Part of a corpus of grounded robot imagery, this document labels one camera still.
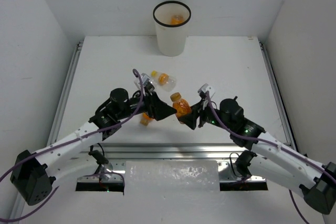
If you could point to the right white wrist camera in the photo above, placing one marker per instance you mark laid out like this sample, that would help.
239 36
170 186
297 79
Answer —
206 89

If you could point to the aluminium side rail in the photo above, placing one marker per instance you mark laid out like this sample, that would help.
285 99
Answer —
285 122
19 204

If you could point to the right aluminium side rail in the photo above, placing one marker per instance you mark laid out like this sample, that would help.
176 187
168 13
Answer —
285 122

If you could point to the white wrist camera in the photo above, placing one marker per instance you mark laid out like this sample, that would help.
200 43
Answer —
206 89
147 81

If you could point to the orange bottle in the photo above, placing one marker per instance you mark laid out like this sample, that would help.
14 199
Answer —
145 119
181 106
177 19

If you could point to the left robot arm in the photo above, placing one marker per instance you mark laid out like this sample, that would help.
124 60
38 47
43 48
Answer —
34 174

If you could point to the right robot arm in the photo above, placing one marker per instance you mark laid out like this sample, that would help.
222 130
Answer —
266 156

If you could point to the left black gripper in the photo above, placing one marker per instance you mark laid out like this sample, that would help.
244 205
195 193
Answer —
151 104

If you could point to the left aluminium side rail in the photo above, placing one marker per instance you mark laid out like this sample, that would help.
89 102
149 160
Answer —
19 204

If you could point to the front aluminium rail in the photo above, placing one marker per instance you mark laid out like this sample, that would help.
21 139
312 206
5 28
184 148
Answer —
223 154

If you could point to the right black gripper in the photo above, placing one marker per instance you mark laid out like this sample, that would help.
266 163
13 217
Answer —
197 109

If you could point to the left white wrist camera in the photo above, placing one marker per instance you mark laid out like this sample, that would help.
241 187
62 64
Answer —
147 81

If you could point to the white bin with black rim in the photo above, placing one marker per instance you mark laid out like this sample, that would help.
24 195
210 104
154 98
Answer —
171 39

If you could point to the clear bottle with yellow cap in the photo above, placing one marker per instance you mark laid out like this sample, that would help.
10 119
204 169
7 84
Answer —
165 81

